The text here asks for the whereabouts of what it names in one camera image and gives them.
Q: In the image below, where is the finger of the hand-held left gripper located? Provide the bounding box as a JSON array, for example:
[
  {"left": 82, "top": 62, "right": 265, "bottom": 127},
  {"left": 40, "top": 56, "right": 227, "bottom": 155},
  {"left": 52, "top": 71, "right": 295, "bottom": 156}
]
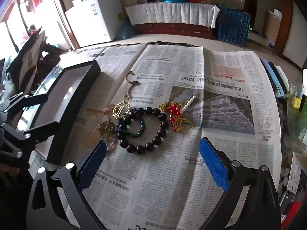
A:
[
  {"left": 0, "top": 93, "right": 48, "bottom": 113},
  {"left": 0, "top": 122, "right": 41, "bottom": 166}
]

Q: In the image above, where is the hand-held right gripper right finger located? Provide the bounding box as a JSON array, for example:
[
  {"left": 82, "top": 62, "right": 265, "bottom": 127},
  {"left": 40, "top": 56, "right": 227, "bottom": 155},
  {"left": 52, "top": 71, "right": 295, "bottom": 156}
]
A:
[{"left": 199, "top": 137, "right": 281, "bottom": 230}]

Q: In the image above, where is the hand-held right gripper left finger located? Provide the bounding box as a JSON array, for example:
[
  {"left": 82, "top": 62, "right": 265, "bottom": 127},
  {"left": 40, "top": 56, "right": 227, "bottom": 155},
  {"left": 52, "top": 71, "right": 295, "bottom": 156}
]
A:
[{"left": 26, "top": 140, "right": 107, "bottom": 230}]

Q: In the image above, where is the gold tassel ornament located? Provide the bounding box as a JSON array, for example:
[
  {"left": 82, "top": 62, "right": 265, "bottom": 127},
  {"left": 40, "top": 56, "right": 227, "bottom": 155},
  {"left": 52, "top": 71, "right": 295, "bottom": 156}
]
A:
[{"left": 86, "top": 107, "right": 118, "bottom": 150}]

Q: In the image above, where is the black jewelry box white lining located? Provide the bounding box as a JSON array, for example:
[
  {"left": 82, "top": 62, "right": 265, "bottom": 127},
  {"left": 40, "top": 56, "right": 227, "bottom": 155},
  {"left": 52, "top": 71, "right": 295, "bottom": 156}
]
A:
[{"left": 22, "top": 60, "right": 101, "bottom": 166}]

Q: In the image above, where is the black bead bracelet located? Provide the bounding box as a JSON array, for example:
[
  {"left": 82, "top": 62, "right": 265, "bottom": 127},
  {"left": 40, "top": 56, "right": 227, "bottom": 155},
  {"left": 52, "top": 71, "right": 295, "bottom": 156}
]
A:
[{"left": 117, "top": 106, "right": 170, "bottom": 154}]

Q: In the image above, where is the blue green bead bracelet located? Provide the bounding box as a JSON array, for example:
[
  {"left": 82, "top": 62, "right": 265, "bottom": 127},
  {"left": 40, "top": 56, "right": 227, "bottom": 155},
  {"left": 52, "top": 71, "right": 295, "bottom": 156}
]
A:
[{"left": 115, "top": 109, "right": 146, "bottom": 138}]

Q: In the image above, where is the gold fan pendant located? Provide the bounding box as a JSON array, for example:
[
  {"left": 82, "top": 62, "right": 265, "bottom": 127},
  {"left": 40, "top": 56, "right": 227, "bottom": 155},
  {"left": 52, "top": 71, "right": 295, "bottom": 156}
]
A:
[{"left": 109, "top": 98, "right": 132, "bottom": 121}]

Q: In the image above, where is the red bead pearl hairpin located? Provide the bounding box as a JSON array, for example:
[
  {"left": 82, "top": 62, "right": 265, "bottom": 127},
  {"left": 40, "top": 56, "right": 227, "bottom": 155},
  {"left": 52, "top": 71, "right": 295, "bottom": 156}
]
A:
[{"left": 159, "top": 95, "right": 197, "bottom": 133}]

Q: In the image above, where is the gold crescent chain ornament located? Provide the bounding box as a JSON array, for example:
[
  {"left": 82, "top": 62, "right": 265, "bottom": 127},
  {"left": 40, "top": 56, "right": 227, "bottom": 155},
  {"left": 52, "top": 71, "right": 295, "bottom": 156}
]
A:
[{"left": 125, "top": 70, "right": 141, "bottom": 101}]

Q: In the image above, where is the person's left hand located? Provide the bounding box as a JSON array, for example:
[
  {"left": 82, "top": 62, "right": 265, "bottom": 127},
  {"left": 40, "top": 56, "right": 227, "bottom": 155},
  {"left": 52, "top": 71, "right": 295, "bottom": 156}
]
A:
[{"left": 0, "top": 165, "right": 21, "bottom": 180}]

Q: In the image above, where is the newspaper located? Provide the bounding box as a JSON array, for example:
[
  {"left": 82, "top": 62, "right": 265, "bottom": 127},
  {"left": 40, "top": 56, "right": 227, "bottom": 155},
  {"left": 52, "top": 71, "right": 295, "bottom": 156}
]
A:
[{"left": 60, "top": 42, "right": 283, "bottom": 230}]

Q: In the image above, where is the black framed panel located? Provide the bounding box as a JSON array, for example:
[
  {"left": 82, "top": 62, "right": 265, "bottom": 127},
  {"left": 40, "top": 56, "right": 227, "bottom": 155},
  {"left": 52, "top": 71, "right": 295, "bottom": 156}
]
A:
[{"left": 6, "top": 27, "right": 50, "bottom": 95}]

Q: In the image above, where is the white paper card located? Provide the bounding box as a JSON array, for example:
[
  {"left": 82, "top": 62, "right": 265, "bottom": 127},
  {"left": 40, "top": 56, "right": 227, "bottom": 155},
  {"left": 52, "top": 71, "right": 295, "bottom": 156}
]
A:
[{"left": 286, "top": 153, "right": 307, "bottom": 195}]

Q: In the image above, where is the clear plastic bag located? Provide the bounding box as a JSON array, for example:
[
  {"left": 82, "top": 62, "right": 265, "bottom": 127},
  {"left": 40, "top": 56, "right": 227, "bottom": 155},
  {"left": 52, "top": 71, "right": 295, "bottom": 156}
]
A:
[{"left": 286, "top": 80, "right": 307, "bottom": 155}]

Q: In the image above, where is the window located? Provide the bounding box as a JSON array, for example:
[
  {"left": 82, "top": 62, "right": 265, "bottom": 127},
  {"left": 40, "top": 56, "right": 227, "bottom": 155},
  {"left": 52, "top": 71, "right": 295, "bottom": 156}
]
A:
[{"left": 0, "top": 0, "right": 72, "bottom": 60}]

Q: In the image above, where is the stack of slim cases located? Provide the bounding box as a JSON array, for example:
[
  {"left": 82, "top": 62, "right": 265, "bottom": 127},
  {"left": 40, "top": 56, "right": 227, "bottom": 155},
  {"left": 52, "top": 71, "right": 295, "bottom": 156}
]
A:
[{"left": 261, "top": 59, "right": 292, "bottom": 99}]

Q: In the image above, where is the white chest freezer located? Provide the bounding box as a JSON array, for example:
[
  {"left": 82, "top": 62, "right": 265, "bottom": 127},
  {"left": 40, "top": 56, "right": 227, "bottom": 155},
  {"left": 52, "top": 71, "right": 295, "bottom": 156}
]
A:
[{"left": 64, "top": 0, "right": 125, "bottom": 49}]

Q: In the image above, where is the blue plastic crate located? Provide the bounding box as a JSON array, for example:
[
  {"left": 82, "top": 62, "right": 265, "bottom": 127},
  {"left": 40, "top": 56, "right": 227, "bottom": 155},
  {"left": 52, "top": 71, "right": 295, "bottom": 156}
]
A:
[{"left": 214, "top": 3, "right": 251, "bottom": 49}]

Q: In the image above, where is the brown wooden bench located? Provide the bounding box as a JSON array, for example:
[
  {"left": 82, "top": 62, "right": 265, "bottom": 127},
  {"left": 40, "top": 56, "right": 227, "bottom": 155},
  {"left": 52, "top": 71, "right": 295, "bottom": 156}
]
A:
[{"left": 131, "top": 22, "right": 214, "bottom": 40}]

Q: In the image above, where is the white pleated cloth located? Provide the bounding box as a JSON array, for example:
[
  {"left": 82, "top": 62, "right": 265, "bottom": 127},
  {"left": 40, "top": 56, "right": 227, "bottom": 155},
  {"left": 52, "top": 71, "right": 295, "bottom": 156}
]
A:
[{"left": 125, "top": 1, "right": 220, "bottom": 28}]

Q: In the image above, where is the brown wooden door frame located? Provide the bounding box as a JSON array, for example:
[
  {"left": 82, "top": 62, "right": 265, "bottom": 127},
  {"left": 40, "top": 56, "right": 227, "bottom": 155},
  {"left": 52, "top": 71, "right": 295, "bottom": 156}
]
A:
[{"left": 275, "top": 0, "right": 295, "bottom": 57}]

